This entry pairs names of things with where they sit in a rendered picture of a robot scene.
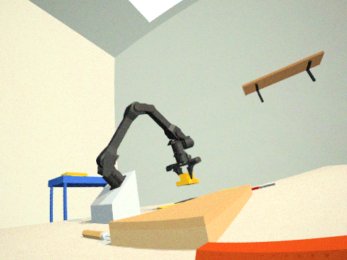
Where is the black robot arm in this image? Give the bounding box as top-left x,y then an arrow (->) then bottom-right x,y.
96,101 -> 194,190

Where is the tan wooden board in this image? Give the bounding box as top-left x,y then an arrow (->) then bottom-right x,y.
108,184 -> 253,250

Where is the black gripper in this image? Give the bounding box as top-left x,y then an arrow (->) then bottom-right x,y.
166,150 -> 201,179

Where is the orange-handled awl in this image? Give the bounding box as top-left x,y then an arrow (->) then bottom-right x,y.
82,230 -> 110,240

